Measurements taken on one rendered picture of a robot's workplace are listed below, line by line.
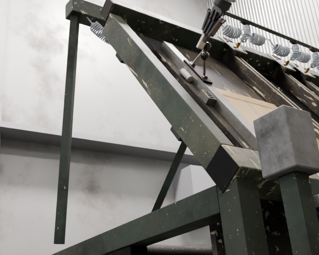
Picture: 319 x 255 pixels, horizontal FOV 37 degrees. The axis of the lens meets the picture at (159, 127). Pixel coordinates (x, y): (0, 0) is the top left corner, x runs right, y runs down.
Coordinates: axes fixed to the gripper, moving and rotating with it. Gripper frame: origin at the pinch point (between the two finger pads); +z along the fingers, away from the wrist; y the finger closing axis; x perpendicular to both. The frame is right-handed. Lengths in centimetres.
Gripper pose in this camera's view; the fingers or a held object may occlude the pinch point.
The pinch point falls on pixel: (202, 41)
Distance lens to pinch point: 215.6
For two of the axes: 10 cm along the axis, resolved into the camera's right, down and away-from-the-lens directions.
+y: 3.9, 5.5, -7.4
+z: -4.3, 8.2, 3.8
